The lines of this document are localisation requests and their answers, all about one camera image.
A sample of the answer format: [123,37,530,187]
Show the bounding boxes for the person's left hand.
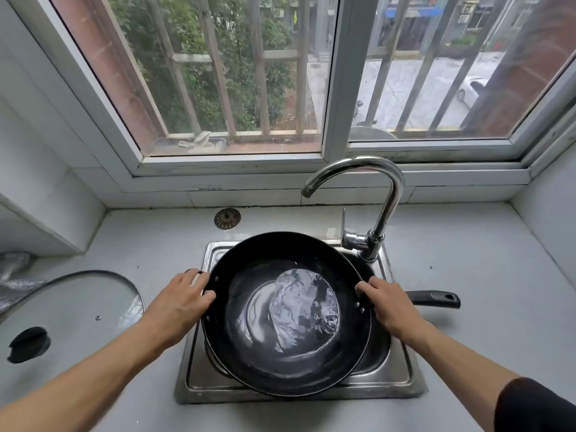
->
[139,268,217,352]

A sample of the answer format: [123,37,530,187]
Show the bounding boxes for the person's right hand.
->
[355,276,433,345]

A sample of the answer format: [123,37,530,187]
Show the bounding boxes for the black wok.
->
[200,231,461,398]

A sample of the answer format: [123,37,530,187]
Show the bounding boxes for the stainless steel sink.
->
[174,239,427,404]

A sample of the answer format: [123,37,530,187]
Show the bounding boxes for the chrome curved faucet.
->
[300,156,405,264]

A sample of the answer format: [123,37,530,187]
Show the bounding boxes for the person's left forearm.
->
[0,322,158,432]

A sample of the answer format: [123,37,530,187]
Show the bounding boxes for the person's right forearm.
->
[404,322,521,432]

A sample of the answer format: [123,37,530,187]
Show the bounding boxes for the black sink stopper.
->
[214,208,242,230]

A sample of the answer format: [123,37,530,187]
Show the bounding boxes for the person's black shirt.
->
[494,377,576,432]

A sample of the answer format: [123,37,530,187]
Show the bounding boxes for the round glass lid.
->
[0,269,146,401]

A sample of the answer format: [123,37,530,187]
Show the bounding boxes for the crumpled clear plastic bag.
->
[0,251,46,311]

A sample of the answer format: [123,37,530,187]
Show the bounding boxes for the white rag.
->
[178,131,228,154]

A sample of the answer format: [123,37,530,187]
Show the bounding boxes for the grey metal basin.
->
[350,125,398,141]

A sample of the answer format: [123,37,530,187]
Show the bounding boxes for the white car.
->
[455,77,489,109]

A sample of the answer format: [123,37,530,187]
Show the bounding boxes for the white framed window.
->
[4,0,576,194]

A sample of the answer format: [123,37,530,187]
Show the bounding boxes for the metal window security bars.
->
[107,0,518,136]

